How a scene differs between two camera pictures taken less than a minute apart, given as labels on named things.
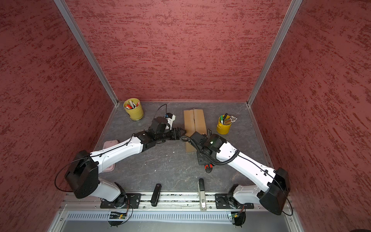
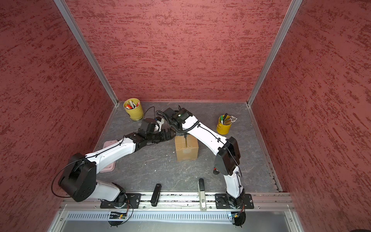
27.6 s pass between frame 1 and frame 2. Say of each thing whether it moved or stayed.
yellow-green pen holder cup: stayed
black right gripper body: moved
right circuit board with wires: stayed
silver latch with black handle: stayed
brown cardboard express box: moved
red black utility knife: moved
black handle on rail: stayed
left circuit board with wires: stayed
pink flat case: stayed
